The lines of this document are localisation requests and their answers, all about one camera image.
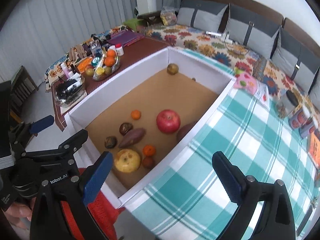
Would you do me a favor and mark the brown side table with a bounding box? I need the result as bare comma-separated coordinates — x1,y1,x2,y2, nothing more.
51,37,169,132

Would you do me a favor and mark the person's hand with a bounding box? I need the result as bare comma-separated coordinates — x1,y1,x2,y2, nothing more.
4,198,36,229

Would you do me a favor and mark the left orange label can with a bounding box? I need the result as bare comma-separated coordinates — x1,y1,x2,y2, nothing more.
289,105,310,129

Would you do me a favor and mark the orange tangerine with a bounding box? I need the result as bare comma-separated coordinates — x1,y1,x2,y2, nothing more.
143,145,156,157

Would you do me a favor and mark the pink snack packet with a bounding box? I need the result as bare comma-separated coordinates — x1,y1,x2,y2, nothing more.
234,69,270,110

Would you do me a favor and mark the teal plaid tablecloth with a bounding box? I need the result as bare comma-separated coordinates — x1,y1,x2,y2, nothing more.
123,48,320,240

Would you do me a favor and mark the right orange label can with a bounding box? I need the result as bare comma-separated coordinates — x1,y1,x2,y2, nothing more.
299,116,319,139

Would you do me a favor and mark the red apple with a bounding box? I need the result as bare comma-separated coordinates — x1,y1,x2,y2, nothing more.
156,109,181,134

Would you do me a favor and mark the floral sofa cover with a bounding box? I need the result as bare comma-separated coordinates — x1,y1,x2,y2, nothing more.
44,23,320,113

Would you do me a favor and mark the orange stool cushion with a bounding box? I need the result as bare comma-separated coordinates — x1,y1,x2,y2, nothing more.
61,168,126,240

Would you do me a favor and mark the white cardboard box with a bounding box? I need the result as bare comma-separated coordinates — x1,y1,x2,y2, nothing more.
65,47,235,208

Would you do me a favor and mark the yellow pear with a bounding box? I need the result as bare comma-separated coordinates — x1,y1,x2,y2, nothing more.
114,148,141,173

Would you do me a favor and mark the orange label can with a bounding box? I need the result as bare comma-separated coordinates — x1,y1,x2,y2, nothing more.
299,116,319,139
289,105,310,129

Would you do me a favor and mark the small tangerine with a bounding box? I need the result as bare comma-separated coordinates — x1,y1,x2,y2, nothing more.
131,110,142,120

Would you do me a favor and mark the small brown lychee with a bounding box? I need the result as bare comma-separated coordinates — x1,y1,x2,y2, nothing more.
142,156,155,169

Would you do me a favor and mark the far left grey cushion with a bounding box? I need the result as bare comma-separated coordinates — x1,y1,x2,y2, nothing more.
177,0,228,33

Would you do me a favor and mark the purple sweet potato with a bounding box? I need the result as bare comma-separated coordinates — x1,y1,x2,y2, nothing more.
118,128,146,148
176,121,197,142

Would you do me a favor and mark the brown green pear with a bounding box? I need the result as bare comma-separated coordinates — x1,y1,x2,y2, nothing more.
167,63,179,75

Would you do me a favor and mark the orange book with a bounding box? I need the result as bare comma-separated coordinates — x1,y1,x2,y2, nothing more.
307,129,320,169

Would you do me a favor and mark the dried brown mangosteen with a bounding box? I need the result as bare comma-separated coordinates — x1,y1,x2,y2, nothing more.
104,136,118,149

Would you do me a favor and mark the glass bowl of fruit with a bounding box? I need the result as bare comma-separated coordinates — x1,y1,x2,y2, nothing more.
85,49,120,81

